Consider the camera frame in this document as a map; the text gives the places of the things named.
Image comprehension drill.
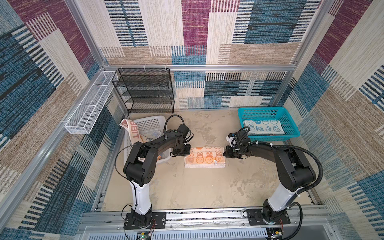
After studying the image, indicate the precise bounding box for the orange bunny towel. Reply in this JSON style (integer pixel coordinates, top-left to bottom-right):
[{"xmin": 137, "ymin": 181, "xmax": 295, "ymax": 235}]
[{"xmin": 185, "ymin": 147, "xmax": 226, "ymax": 168}]

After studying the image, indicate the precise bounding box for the blue bunny towel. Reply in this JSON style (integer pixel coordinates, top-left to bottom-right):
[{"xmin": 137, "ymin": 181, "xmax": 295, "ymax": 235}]
[{"xmin": 243, "ymin": 120, "xmax": 285, "ymax": 135}]

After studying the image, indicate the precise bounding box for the white plastic basket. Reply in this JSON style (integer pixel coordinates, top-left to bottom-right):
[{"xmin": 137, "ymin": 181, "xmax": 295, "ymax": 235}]
[{"xmin": 123, "ymin": 116, "xmax": 166, "ymax": 163}]

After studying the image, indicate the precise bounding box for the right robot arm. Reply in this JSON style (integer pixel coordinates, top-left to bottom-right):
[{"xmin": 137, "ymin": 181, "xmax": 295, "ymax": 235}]
[{"xmin": 224, "ymin": 141, "xmax": 323, "ymax": 225}]

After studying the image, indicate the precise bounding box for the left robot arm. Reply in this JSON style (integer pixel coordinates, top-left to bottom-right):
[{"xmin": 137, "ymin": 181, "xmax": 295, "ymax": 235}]
[{"xmin": 123, "ymin": 130, "xmax": 193, "ymax": 227}]

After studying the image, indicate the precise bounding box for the white towel in basket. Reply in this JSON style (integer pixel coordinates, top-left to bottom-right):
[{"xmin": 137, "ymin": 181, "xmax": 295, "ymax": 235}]
[{"xmin": 141, "ymin": 130, "xmax": 164, "ymax": 143}]

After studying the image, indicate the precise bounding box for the orange rabbit towel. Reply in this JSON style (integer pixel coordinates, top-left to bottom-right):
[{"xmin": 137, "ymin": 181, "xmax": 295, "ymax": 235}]
[{"xmin": 120, "ymin": 119, "xmax": 147, "ymax": 144}]

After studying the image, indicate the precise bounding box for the teal plastic basket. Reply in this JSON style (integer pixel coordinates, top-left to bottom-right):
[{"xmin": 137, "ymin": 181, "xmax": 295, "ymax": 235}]
[{"xmin": 238, "ymin": 107, "xmax": 301, "ymax": 142}]

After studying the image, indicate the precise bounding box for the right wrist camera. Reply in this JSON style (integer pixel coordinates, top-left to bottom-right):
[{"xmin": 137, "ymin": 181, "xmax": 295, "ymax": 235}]
[{"xmin": 226, "ymin": 132, "xmax": 246, "ymax": 149}]

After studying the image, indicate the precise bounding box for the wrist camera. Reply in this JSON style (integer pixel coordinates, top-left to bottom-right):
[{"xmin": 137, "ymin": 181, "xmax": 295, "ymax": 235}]
[
  {"xmin": 226, "ymin": 132, "xmax": 246, "ymax": 149},
  {"xmin": 177, "ymin": 124, "xmax": 190, "ymax": 139}
]

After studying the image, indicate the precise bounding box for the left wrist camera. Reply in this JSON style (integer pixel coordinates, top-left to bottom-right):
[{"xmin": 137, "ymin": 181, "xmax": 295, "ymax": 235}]
[{"xmin": 177, "ymin": 124, "xmax": 190, "ymax": 139}]

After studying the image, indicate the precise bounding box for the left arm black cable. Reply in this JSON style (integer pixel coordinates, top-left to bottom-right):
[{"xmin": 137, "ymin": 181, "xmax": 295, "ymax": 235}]
[{"xmin": 163, "ymin": 114, "xmax": 186, "ymax": 133}]

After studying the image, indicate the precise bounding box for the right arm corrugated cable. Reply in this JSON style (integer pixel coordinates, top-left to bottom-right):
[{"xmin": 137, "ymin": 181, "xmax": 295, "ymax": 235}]
[{"xmin": 236, "ymin": 126, "xmax": 324, "ymax": 240}]

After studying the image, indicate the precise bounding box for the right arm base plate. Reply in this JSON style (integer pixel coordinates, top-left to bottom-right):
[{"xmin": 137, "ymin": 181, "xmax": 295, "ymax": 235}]
[{"xmin": 243, "ymin": 208, "xmax": 291, "ymax": 226}]

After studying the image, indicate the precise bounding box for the black wire shelf rack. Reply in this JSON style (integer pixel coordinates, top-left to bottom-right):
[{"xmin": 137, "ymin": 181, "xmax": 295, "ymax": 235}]
[{"xmin": 112, "ymin": 68, "xmax": 175, "ymax": 114}]

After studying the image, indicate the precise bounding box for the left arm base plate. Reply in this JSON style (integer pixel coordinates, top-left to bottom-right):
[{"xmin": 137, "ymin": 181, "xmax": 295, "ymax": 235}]
[{"xmin": 124, "ymin": 212, "xmax": 167, "ymax": 230}]

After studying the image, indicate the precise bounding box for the aluminium front rail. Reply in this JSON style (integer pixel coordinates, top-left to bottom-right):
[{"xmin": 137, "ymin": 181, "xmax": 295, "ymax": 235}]
[{"xmin": 77, "ymin": 205, "xmax": 333, "ymax": 233}]

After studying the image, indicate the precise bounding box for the white mesh wall tray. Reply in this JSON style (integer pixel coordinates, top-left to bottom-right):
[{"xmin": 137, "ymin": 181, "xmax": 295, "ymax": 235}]
[{"xmin": 65, "ymin": 71, "xmax": 115, "ymax": 135}]

